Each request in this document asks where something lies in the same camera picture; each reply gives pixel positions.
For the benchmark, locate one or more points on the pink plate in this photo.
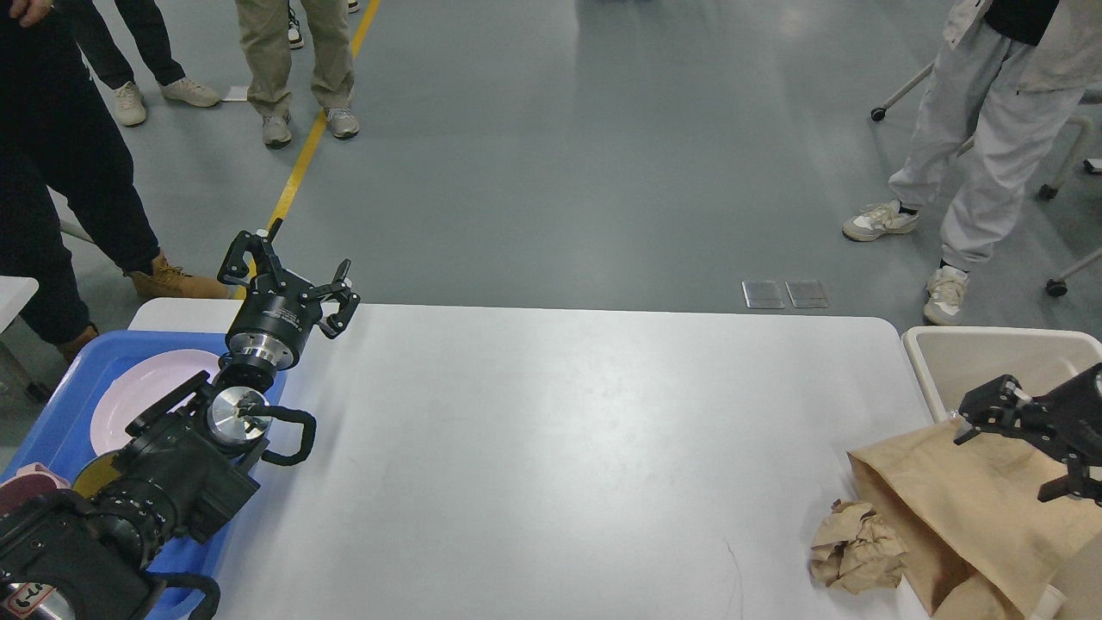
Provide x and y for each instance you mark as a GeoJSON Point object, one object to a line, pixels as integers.
{"type": "Point", "coordinates": [139, 387]}

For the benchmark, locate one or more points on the beige plastic bin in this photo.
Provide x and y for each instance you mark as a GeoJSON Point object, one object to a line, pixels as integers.
{"type": "Point", "coordinates": [949, 362]}

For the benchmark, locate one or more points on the blue mug yellow inside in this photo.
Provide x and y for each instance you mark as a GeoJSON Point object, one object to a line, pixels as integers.
{"type": "Point", "coordinates": [96, 475]}

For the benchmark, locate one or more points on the person in black clothes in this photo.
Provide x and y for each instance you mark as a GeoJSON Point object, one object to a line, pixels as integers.
{"type": "Point", "coordinates": [57, 136]}

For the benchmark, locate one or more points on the person in dark trousers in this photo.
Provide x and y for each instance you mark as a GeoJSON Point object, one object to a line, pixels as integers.
{"type": "Point", "coordinates": [144, 21]}

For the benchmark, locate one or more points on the brown paper ball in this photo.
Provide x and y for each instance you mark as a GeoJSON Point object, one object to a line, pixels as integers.
{"type": "Point", "coordinates": [855, 550]}

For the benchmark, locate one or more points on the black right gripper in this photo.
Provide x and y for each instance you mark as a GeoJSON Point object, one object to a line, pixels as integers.
{"type": "Point", "coordinates": [1071, 411]}

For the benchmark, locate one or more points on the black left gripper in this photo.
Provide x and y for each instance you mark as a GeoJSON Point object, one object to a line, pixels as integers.
{"type": "Point", "coordinates": [274, 323]}

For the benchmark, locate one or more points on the pink mug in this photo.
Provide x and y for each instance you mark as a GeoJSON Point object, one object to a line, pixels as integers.
{"type": "Point", "coordinates": [29, 482]}

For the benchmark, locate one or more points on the person in grey sweatpants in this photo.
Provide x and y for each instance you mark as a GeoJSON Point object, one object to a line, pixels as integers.
{"type": "Point", "coordinates": [1008, 76]}

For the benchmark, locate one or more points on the metal floor plates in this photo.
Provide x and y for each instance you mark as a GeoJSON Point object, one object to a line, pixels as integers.
{"type": "Point", "coordinates": [775, 295]}

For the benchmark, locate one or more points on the large brown paper bag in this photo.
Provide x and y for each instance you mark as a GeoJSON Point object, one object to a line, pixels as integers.
{"type": "Point", "coordinates": [980, 545]}

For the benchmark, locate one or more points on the blue plastic tray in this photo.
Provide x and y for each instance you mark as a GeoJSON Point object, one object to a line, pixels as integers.
{"type": "Point", "coordinates": [61, 441]}

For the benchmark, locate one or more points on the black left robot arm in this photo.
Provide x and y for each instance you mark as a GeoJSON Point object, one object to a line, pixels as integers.
{"type": "Point", "coordinates": [84, 551]}

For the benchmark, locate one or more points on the white sneaker top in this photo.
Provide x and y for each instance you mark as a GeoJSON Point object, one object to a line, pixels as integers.
{"type": "Point", "coordinates": [295, 38]}

